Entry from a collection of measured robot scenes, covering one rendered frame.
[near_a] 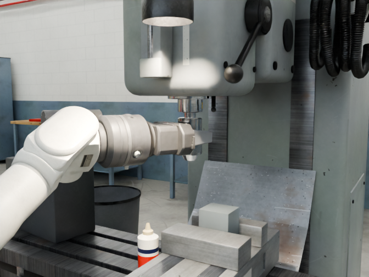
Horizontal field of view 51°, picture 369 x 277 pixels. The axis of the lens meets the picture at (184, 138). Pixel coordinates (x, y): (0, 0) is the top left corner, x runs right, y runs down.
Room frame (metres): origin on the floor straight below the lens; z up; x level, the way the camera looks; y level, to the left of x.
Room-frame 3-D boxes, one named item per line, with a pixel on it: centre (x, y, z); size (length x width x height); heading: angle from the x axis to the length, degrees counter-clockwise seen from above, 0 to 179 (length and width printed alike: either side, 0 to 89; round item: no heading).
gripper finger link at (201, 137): (0.71, -0.03, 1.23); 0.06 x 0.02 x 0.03; 124
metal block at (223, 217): (0.71, -0.07, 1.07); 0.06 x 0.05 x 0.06; 60
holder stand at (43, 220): (1.00, 0.36, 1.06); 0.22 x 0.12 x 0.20; 52
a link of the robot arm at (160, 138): (0.69, 0.07, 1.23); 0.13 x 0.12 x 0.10; 34
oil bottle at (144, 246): (0.72, 0.07, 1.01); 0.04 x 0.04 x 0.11
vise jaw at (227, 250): (0.66, -0.04, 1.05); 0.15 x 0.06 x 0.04; 60
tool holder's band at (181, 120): (0.74, -0.01, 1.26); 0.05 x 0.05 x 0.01
